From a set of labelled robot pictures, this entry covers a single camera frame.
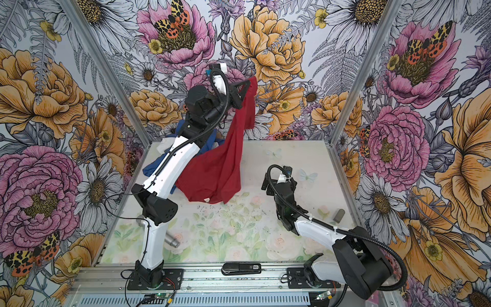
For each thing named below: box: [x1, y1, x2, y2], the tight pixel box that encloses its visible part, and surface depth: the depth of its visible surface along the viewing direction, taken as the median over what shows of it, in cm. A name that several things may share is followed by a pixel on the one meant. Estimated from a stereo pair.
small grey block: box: [333, 208, 346, 224], surface depth 91 cm
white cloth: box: [155, 137, 176, 156], surface depth 117 cm
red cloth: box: [176, 76, 258, 205], surface depth 87 cm
